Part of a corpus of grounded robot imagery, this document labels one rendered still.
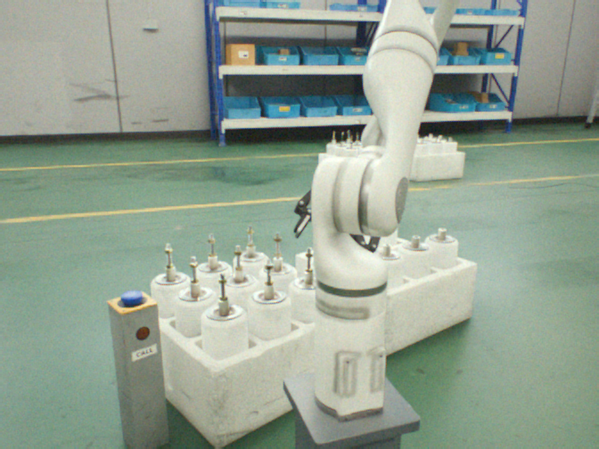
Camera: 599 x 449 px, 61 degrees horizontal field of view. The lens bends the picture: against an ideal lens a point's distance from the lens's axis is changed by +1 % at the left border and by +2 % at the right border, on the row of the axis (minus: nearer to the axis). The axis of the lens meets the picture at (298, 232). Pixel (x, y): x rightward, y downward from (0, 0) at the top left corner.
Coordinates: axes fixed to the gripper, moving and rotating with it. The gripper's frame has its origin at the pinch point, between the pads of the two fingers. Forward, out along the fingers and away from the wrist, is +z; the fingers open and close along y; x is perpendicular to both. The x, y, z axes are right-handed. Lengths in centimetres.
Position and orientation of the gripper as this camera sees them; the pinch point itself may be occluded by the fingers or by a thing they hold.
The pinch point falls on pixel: (324, 248)
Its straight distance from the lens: 80.0
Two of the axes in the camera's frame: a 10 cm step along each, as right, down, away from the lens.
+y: 8.5, 5.2, -0.6
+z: -4.4, 6.6, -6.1
